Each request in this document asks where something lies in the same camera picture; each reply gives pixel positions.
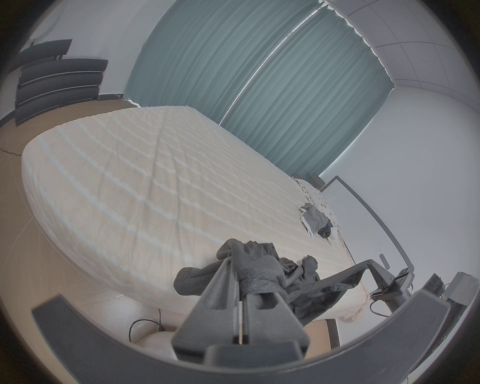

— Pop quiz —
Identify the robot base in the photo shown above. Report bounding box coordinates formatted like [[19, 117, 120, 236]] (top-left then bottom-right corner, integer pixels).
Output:
[[137, 330, 178, 361]]

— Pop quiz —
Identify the grey and white garment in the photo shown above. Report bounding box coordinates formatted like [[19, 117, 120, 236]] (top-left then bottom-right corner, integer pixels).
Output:
[[299, 203, 331, 235]]

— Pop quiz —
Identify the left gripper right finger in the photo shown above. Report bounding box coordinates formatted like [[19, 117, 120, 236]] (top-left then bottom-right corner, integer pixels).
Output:
[[242, 292, 311, 355]]

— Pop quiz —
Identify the grey bedside table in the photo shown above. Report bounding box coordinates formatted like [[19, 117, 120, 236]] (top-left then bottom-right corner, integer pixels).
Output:
[[292, 172, 325, 188]]

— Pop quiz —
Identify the bed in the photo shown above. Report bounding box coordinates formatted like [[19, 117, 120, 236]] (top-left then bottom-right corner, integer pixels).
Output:
[[20, 105, 415, 347]]

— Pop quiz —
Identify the black T-shirt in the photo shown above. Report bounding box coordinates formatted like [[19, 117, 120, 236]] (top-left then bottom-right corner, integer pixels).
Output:
[[174, 238, 373, 326]]

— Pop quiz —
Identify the black chest of drawers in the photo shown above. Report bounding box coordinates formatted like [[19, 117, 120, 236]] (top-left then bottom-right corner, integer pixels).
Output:
[[15, 39, 109, 127]]

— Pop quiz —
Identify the blue-green curtain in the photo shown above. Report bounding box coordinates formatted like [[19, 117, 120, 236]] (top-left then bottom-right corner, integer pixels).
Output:
[[220, 4, 397, 178], [124, 0, 324, 125]]

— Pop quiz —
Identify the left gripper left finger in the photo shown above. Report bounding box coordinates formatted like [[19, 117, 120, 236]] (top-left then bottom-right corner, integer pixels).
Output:
[[172, 259, 241, 356]]

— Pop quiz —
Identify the white printed pillow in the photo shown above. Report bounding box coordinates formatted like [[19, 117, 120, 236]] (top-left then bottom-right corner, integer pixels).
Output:
[[296, 178, 340, 226]]

